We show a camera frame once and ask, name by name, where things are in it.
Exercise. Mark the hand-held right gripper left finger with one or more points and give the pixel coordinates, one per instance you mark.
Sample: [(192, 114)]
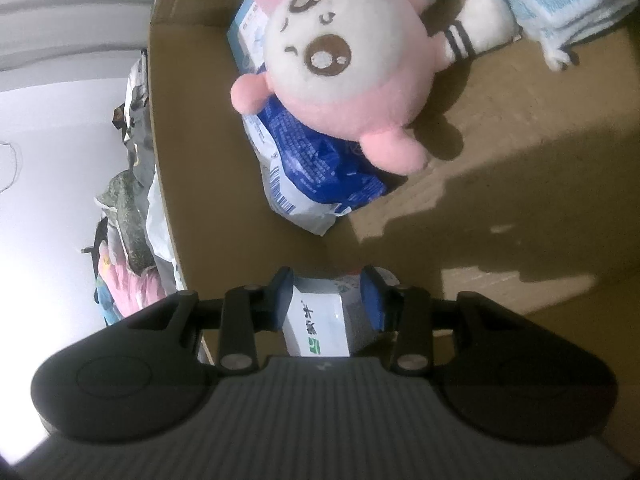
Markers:
[(282, 300)]

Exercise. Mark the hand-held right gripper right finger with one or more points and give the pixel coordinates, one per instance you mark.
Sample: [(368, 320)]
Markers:
[(372, 300)]

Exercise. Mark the white tissue pack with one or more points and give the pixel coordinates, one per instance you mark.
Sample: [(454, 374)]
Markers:
[(320, 320)]

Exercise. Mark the blue packet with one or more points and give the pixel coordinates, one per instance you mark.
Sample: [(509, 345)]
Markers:
[(305, 170)]

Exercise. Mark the brown cardboard box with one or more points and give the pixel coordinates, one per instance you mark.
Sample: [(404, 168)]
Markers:
[(500, 185)]

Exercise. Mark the pink plush toy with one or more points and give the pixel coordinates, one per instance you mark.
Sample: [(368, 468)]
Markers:
[(360, 60)]

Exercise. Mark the pink patterned cloth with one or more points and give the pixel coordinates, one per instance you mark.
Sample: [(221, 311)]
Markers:
[(130, 290)]

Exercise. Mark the dark clothes pile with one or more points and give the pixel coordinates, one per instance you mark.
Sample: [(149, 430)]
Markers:
[(122, 200)]

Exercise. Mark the grey curtain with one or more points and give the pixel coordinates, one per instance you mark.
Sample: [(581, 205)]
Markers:
[(65, 10)]

